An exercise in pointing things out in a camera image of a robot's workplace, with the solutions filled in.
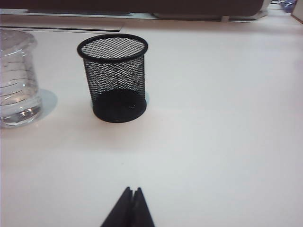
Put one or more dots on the cardboard box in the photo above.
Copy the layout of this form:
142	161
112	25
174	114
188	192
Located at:
297	14

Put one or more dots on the black mesh pen holder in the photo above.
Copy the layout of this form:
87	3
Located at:
118	94

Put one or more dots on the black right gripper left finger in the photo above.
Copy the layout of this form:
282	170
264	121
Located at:
122	212

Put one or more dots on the small clear lidded cup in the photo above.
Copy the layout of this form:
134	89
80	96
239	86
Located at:
16	82

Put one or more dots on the brown desk partition panel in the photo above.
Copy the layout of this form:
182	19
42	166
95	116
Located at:
118	6

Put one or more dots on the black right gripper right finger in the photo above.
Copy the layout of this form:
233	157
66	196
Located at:
143	212

